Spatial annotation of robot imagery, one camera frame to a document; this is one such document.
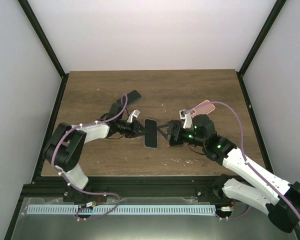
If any black aluminium frame rail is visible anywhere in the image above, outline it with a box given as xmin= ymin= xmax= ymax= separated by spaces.
xmin=22 ymin=176 xmax=286 ymax=201

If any pink phone case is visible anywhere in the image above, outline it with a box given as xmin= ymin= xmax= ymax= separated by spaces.
xmin=189 ymin=100 xmax=216 ymax=118

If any purple cable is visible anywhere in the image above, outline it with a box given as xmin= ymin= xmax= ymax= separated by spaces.
xmin=50 ymin=93 xmax=130 ymax=222
xmin=183 ymin=100 xmax=300 ymax=231

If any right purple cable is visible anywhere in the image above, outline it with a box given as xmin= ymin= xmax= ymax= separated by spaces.
xmin=183 ymin=100 xmax=300 ymax=231

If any left black frame post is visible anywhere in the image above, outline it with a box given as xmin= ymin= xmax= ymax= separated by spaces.
xmin=16 ymin=0 xmax=67 ymax=78

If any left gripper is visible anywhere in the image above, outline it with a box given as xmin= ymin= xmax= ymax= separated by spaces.
xmin=116 ymin=119 xmax=149 ymax=138

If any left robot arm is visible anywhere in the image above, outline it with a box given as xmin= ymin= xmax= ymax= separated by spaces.
xmin=42 ymin=103 xmax=146 ymax=202

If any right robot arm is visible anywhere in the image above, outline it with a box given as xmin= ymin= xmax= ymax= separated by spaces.
xmin=157 ymin=114 xmax=300 ymax=233

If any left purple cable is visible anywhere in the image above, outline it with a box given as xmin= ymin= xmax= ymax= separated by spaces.
xmin=50 ymin=93 xmax=130 ymax=222

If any clear phone case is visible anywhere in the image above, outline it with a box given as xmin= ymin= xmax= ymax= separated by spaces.
xmin=143 ymin=118 xmax=159 ymax=149

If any right black frame post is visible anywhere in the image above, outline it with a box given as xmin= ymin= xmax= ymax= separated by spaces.
xmin=238 ymin=0 xmax=288 ymax=76

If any black frame post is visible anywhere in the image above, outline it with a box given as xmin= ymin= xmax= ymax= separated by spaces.
xmin=238 ymin=0 xmax=288 ymax=76
xmin=16 ymin=0 xmax=67 ymax=78

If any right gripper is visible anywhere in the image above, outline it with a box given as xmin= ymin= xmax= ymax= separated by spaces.
xmin=157 ymin=123 xmax=206 ymax=148

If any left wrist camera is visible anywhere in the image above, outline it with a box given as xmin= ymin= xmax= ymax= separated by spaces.
xmin=127 ymin=109 xmax=140 ymax=123

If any white slotted cable duct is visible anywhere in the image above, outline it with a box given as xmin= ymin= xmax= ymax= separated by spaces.
xmin=26 ymin=204 xmax=216 ymax=216

